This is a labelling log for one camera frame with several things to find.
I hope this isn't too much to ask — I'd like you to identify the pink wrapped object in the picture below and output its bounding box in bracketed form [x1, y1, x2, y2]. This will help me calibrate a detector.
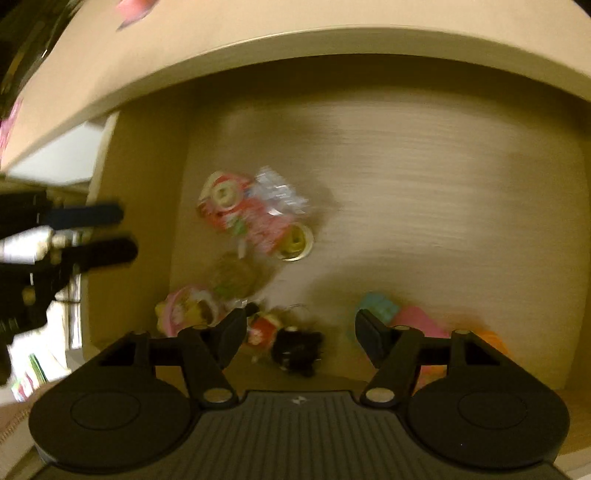
[115, 0, 158, 31]

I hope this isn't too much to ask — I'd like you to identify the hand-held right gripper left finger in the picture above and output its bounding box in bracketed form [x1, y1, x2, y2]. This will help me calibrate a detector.
[99, 308, 247, 409]

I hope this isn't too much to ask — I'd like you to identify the black plush toy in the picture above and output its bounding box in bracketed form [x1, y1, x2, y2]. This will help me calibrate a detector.
[270, 325, 325, 376]

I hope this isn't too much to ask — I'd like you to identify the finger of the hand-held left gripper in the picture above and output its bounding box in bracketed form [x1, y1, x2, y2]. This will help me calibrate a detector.
[45, 202, 125, 230]
[59, 237, 139, 273]

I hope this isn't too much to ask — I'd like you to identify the pink figure toy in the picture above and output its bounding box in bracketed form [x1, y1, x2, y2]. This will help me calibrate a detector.
[154, 285, 228, 339]

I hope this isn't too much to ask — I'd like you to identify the white pink crinkled wrapper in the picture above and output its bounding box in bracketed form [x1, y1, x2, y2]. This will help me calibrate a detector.
[252, 166, 310, 217]

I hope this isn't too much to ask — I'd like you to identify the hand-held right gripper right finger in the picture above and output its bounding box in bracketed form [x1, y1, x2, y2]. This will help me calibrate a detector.
[355, 309, 509, 409]

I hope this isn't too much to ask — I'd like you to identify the white desk front panel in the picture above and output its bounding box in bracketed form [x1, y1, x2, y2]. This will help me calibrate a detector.
[7, 112, 122, 188]

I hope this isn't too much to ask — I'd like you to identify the white drawer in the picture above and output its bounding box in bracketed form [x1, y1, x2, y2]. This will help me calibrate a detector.
[81, 55, 591, 407]

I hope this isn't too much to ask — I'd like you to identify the brown round toy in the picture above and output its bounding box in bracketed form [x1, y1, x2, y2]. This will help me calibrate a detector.
[210, 253, 260, 302]

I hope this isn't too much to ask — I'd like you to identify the yellow round toy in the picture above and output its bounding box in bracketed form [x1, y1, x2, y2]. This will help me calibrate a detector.
[277, 222, 315, 262]

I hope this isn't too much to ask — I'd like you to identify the red packaged toy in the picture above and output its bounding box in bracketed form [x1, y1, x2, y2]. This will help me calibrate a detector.
[196, 170, 296, 259]

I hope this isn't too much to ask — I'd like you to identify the orange toy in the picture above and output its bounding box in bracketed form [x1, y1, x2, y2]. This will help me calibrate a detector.
[471, 327, 511, 357]

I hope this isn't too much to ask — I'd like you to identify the teal toy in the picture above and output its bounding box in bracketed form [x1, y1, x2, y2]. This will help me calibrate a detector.
[355, 292, 400, 325]

